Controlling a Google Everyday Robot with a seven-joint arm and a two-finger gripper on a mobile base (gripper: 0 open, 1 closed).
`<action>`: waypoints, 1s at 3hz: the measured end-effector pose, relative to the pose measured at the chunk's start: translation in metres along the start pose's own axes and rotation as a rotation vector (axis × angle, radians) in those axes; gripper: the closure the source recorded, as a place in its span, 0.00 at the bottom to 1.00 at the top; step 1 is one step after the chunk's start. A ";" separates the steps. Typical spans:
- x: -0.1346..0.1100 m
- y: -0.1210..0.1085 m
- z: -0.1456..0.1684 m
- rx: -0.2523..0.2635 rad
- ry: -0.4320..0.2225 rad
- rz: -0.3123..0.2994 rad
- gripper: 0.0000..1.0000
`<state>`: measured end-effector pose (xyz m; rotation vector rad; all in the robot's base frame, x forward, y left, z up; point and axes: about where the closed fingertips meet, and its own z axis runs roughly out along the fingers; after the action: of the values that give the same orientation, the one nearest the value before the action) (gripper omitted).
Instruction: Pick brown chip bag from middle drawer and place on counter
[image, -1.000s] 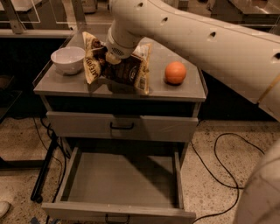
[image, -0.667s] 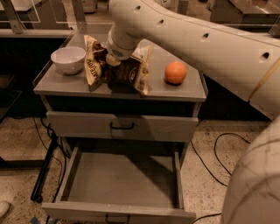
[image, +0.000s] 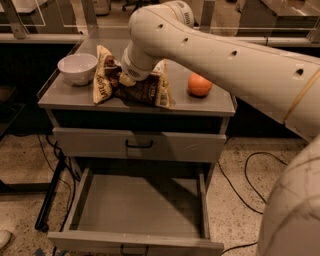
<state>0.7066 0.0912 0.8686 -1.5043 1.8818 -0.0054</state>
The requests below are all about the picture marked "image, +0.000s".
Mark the black floor cable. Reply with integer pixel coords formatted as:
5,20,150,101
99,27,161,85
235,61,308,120
216,151,289,256

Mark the open grey middle drawer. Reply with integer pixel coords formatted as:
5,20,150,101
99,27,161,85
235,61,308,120
48,169,224,256

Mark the white shoe tip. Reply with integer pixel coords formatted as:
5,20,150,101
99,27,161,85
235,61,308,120
0,230,12,249

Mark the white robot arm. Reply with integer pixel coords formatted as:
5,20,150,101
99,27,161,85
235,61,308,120
121,1,320,256

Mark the brown chip bag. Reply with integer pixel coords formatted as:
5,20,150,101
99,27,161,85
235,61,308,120
93,45,172,109

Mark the black table leg base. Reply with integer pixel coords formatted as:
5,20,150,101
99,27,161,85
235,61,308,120
35,152,65,233

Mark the black office chair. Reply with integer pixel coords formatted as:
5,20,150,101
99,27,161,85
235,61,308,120
122,0,160,11

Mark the orange fruit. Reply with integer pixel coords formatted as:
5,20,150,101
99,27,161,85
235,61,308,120
188,73,213,97

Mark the grey drawer cabinet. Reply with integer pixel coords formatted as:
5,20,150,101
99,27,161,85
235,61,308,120
36,26,238,256

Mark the white ceramic bowl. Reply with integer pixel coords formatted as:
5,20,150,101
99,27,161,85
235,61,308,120
57,53,98,86

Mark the closed grey upper drawer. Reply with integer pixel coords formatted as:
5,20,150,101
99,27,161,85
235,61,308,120
53,127,226,162

